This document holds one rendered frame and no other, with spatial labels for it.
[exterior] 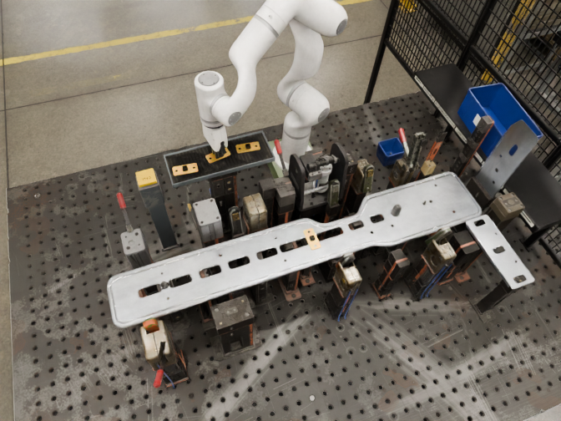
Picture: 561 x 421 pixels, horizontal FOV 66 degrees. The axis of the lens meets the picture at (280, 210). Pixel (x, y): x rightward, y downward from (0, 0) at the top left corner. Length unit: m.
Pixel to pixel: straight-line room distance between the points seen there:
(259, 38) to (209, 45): 2.65
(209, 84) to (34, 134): 2.39
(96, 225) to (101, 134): 1.43
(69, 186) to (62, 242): 0.29
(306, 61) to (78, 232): 1.20
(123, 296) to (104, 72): 2.60
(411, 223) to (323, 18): 0.78
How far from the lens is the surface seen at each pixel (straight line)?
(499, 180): 1.82
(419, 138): 1.66
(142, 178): 1.55
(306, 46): 1.58
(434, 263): 1.67
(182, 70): 3.75
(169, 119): 3.36
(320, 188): 1.66
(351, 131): 2.32
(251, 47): 1.33
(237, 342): 1.68
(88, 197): 2.15
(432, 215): 1.73
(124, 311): 1.50
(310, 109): 1.70
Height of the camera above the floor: 2.36
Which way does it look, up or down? 57 degrees down
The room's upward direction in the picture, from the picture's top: 4 degrees clockwise
